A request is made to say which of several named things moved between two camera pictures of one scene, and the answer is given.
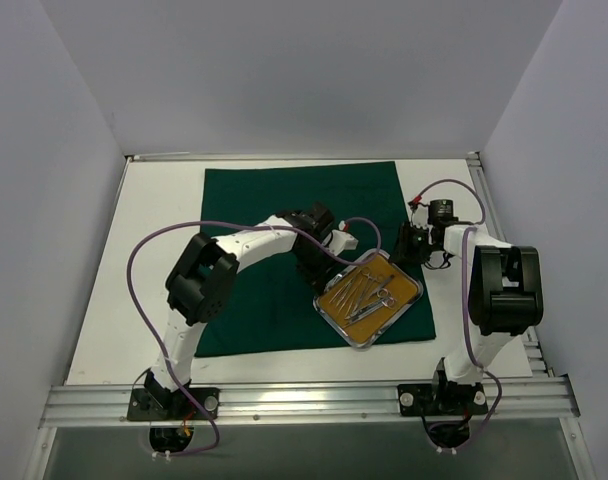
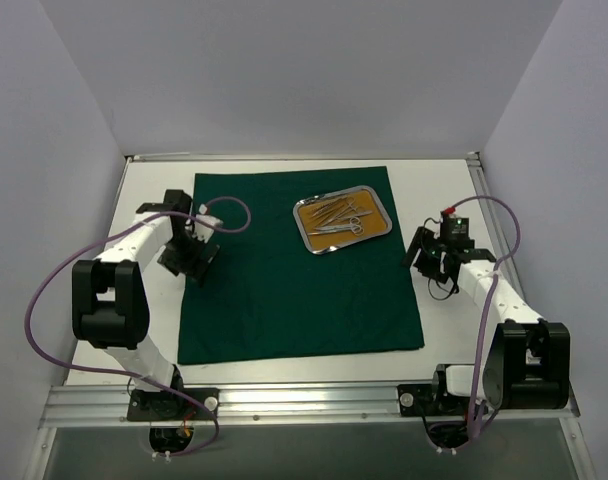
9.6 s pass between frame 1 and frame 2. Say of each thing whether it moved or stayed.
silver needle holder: moved
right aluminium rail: stayed
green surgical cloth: moved
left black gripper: moved
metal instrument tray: moved
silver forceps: moved
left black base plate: stayed
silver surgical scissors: moved
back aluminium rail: stayed
